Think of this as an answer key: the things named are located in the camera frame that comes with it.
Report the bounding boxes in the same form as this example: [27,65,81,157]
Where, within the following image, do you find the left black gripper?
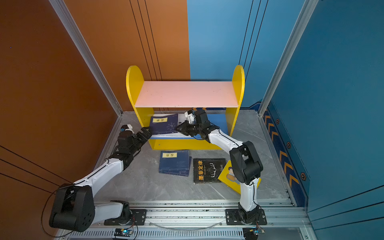
[129,126,151,157]

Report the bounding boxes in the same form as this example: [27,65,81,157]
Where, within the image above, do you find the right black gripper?
[174,121,203,138]

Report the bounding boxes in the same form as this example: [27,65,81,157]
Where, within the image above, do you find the purple blue book yellow label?
[150,114,179,135]

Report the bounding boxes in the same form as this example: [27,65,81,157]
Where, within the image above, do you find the dark blue book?
[159,150,192,177]

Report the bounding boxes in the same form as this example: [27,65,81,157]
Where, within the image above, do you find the white book with dark bars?
[152,114,186,139]

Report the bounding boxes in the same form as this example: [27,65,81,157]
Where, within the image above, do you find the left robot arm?
[49,125,152,232]

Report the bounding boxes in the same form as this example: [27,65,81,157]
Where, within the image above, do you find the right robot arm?
[176,110,267,225]

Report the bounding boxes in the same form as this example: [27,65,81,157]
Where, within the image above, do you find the yellow pink blue bookshelf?
[126,66,245,151]

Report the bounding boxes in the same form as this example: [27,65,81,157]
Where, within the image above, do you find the black book yellow title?
[193,158,227,184]

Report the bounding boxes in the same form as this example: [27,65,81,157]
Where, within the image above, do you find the yellow cartoon cover book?
[217,159,262,195]

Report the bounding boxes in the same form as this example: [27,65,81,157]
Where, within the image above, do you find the left green circuit board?
[114,228,135,238]

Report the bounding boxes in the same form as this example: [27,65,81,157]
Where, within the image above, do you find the green circuit board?
[243,228,265,240]
[114,228,135,238]

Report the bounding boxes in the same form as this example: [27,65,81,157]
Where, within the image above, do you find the right green circuit board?
[243,228,265,240]

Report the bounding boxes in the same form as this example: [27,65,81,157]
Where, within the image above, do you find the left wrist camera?
[120,124,133,133]

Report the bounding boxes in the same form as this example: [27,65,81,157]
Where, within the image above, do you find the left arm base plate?
[104,209,147,227]

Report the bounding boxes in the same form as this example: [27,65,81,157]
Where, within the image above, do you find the aluminium front rail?
[58,199,317,240]

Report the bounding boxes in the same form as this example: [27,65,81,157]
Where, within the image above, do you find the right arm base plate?
[225,208,268,226]

